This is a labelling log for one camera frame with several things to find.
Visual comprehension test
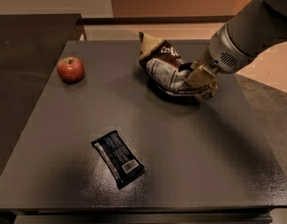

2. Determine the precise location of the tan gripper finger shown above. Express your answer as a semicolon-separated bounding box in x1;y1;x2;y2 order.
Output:
191;53;208;70
185;63;218;89

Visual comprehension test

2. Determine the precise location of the brown chip bag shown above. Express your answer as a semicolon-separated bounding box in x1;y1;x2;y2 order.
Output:
139;32;217;102

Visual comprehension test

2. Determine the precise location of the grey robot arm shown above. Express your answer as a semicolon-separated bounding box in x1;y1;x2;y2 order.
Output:
186;0;287;88

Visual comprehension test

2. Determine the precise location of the dark blue rxbar wrapper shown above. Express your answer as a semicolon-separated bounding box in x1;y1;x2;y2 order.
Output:
91;131;144;189

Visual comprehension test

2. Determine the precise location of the red apple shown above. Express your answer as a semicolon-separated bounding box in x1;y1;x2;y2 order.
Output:
57;57;85;83

